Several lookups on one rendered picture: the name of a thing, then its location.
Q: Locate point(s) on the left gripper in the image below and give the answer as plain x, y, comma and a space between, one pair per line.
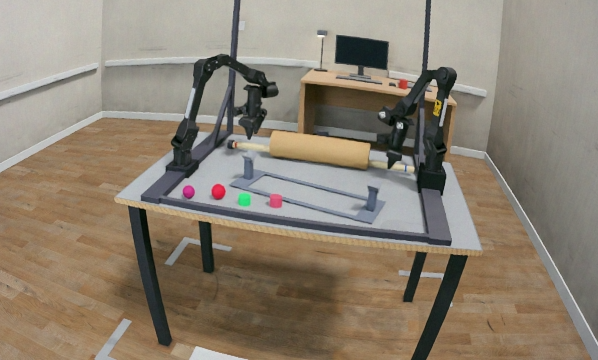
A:
393, 152

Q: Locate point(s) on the pink cylinder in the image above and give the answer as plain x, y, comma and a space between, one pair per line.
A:
275, 201

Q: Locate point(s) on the brown cardboard tube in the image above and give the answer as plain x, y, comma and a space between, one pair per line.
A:
319, 149

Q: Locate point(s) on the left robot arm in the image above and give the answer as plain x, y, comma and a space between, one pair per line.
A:
433, 134

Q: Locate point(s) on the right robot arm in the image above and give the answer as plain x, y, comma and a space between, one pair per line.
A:
203, 69

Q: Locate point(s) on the small magenta ball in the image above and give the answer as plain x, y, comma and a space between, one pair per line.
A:
188, 191

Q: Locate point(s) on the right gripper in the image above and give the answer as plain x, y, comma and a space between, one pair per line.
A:
254, 124

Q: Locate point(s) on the red ball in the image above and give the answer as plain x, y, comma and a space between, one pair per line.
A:
218, 191

